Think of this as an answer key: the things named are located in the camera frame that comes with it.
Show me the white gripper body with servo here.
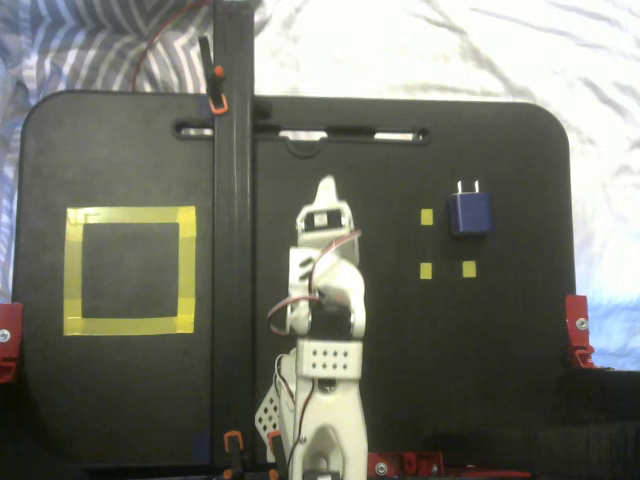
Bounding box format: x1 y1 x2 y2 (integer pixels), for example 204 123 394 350
295 199 355 248

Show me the blue wall charger block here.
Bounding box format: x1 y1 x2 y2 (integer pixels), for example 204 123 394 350
448 179 495 237

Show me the flat black beam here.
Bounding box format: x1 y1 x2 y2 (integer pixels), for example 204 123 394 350
210 0 257 466

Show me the orange black spring clamp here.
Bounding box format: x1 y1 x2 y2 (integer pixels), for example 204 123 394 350
198 35 230 117
267 430 291 480
222 430 247 480

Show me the yellow tape square outline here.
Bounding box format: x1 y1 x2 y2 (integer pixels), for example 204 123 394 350
62 205 197 337

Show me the red C-clamp silver screw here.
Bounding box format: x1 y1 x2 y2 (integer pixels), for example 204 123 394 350
399 451 446 476

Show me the red black servo cable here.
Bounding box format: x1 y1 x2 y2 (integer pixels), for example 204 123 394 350
266 229 363 336

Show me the thin red cable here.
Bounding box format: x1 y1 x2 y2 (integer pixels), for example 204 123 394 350
129 0 217 94

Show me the red corner bracket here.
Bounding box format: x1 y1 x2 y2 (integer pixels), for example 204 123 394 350
564 293 597 370
0 301 25 385
367 451 401 477

